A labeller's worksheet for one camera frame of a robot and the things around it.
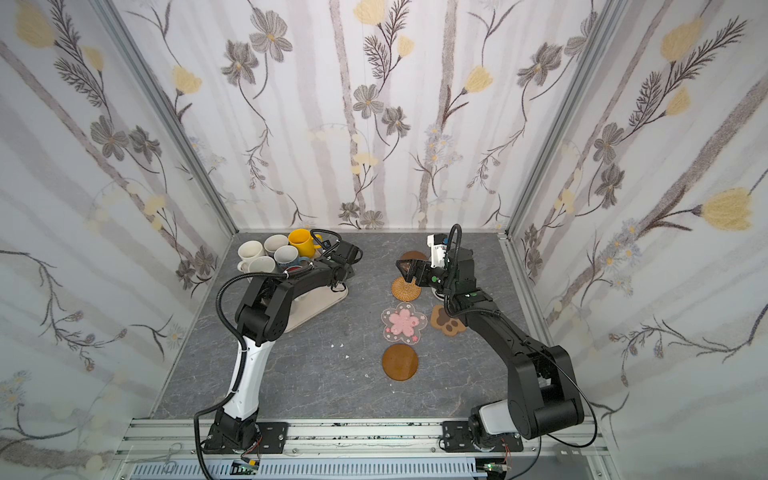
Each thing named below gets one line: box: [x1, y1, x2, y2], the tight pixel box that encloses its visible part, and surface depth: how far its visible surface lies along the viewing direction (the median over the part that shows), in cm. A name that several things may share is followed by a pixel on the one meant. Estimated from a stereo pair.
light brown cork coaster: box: [382, 343, 419, 381], surface depth 88 cm
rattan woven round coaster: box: [391, 276, 421, 302], surface depth 104 cm
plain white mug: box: [237, 240, 265, 266], surface depth 104 cm
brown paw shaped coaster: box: [430, 304, 466, 337], surface depth 97 cm
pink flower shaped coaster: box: [381, 302, 428, 345], surface depth 97 cm
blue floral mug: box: [274, 245, 309, 269], surface depth 103 cm
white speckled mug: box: [237, 256, 276, 274], surface depth 101 cm
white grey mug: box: [263, 234, 288, 256], surface depth 109 cm
